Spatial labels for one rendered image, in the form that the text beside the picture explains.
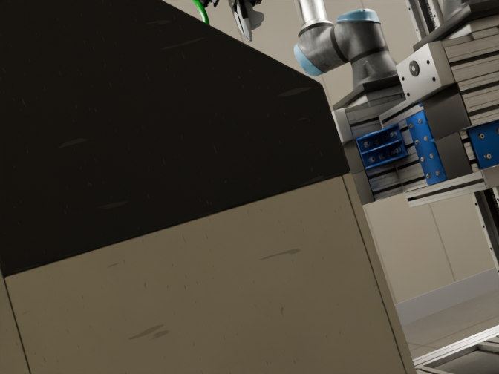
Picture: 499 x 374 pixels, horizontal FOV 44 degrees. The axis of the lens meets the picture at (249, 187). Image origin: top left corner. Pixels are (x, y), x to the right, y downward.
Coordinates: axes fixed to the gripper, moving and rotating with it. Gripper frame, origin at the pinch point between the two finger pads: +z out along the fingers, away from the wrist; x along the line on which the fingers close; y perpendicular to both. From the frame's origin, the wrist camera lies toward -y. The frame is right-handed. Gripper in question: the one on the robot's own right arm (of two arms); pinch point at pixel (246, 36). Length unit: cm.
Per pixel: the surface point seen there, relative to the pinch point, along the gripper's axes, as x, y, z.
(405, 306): 189, 94, 112
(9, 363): -47, -63, 55
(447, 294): 191, 121, 114
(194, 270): -47, -33, 50
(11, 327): -47, -62, 50
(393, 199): 192, 108, 53
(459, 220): 194, 145, 76
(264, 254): -47, -22, 51
